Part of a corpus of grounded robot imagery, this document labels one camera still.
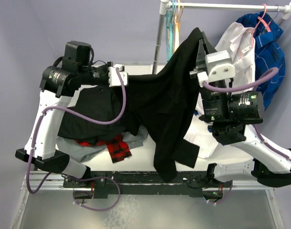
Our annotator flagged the red black plaid shirt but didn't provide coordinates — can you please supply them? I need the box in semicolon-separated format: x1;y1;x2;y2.
75;134;132;163

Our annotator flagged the metal clothes rack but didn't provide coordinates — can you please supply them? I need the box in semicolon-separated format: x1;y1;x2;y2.
152;0;291;74

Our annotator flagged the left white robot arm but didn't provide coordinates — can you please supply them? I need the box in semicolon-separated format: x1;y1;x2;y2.
15;41;108;187

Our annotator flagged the beige wooden hanger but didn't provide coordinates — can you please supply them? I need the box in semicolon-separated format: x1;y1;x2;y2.
173;0;184;52

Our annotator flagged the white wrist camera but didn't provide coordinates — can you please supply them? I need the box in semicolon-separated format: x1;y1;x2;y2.
108;64;128;87
197;50;235;87

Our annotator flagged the teal plastic hanger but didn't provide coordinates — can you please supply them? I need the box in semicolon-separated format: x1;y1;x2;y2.
165;0;176;62

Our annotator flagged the grey shirt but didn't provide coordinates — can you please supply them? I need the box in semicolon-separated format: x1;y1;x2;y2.
56;126;148;162

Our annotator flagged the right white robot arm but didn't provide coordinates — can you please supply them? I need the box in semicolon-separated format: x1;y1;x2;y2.
190;36;291;187

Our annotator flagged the white shirt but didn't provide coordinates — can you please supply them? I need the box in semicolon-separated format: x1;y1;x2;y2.
184;22;255;159

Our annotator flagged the blue plaid shirt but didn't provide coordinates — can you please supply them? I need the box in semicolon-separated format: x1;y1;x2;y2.
236;11;286;112

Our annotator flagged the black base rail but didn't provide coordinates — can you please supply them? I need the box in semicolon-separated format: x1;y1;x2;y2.
63;171;231;200

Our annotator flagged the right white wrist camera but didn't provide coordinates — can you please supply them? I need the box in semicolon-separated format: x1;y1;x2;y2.
197;50;235;87

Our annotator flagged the pink hanger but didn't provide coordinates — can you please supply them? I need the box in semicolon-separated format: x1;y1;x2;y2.
237;10;273;54

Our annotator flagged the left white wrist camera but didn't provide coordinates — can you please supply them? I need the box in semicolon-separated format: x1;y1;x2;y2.
108;64;128;87

